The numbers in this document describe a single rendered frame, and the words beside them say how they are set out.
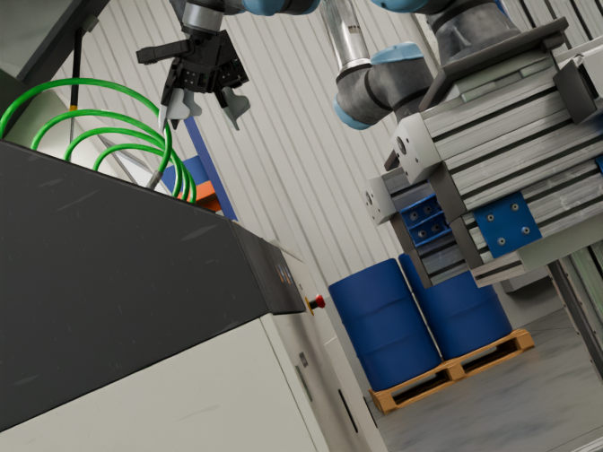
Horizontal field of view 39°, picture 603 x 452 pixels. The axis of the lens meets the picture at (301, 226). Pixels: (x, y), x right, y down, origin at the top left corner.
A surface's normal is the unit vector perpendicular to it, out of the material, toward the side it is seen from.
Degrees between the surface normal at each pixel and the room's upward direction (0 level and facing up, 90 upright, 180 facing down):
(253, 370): 90
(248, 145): 90
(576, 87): 90
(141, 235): 90
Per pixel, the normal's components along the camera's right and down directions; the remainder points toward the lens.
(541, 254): 0.04, -0.14
